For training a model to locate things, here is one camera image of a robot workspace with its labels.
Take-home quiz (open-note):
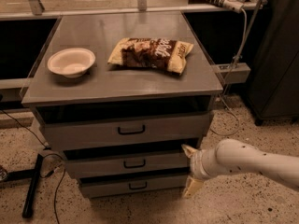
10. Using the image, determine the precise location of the black metal stand leg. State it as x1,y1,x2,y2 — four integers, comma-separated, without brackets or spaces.
0,154,43,218

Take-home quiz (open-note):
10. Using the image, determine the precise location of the grey side bracket box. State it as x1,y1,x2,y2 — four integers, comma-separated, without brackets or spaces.
212,63,250,86

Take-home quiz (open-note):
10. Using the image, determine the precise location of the white paper bowl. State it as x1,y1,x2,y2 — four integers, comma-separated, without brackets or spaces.
47,48,95,78

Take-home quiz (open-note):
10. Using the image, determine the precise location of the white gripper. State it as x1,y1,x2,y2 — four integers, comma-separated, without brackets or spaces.
182,144,218,198

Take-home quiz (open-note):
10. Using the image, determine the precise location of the grey bottom drawer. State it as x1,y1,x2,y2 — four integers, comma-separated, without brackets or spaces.
79,168,188,199

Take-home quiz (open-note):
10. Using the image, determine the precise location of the grey back shelf rail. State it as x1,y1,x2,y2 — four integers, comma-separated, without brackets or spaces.
0,0,269,21

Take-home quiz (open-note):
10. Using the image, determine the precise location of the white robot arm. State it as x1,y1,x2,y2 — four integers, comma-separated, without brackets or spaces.
182,139,299,198

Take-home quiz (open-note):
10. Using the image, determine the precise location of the dark cabinet at right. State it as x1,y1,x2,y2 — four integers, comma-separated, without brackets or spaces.
245,0,299,126

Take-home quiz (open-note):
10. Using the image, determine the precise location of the grey top drawer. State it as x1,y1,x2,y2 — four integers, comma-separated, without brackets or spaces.
40,112,213,151

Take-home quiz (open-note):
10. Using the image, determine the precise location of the white power cable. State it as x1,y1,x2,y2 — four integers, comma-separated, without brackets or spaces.
209,8,249,138

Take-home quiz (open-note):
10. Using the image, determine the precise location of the yellow brown chip bag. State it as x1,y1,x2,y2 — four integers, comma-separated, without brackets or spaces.
107,37,193,75

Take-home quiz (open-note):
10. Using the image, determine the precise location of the grey drawer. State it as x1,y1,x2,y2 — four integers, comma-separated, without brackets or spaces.
65,148,190,179
40,112,213,151
79,168,188,199

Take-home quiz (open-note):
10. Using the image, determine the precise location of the black floor cable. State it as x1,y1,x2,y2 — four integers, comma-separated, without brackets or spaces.
0,109,67,224

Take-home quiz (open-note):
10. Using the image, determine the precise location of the grey drawer cabinet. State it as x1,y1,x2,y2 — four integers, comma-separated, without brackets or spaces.
21,11,224,200

